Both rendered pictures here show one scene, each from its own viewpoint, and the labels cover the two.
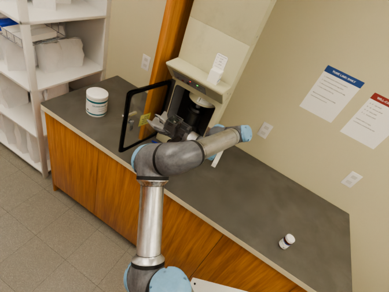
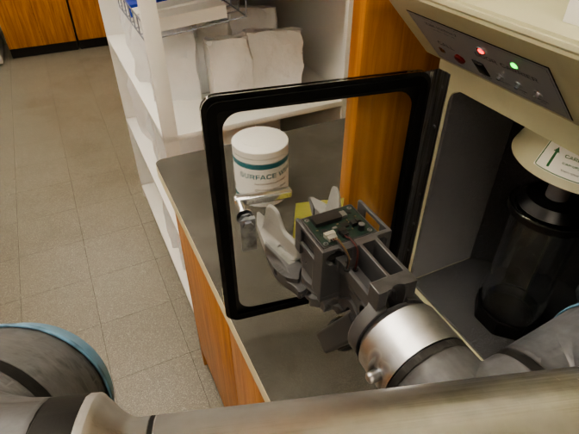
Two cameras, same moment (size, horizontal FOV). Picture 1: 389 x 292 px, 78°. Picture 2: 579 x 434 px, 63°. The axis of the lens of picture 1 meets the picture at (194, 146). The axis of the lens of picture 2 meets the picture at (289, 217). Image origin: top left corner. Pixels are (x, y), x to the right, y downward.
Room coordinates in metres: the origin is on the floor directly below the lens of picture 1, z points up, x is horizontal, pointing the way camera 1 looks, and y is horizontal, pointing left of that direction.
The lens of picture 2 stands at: (0.66, -0.10, 1.62)
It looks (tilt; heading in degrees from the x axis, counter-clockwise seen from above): 38 degrees down; 51
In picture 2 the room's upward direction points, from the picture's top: straight up
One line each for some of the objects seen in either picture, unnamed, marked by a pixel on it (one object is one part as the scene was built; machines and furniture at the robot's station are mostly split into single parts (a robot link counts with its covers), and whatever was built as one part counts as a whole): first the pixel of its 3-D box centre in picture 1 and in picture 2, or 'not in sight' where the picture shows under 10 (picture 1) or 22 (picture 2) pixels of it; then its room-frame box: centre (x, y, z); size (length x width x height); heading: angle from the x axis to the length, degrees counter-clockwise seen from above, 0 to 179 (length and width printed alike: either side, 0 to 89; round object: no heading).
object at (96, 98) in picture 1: (96, 102); not in sight; (1.22, 0.69, 1.02); 0.13 x 0.13 x 0.15
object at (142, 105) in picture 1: (145, 116); (315, 210); (1.05, 0.31, 1.19); 0.30 x 0.01 x 0.40; 157
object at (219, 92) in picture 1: (195, 83); (514, 57); (1.11, 0.12, 1.46); 0.32 x 0.11 x 0.10; 76
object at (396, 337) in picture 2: (191, 139); (404, 350); (0.88, 0.03, 1.30); 0.08 x 0.05 x 0.08; 166
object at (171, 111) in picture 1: (195, 112); (553, 223); (1.29, 0.07, 1.19); 0.26 x 0.24 x 0.35; 76
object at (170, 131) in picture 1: (177, 129); (354, 277); (0.90, 0.10, 1.31); 0.12 x 0.08 x 0.09; 76
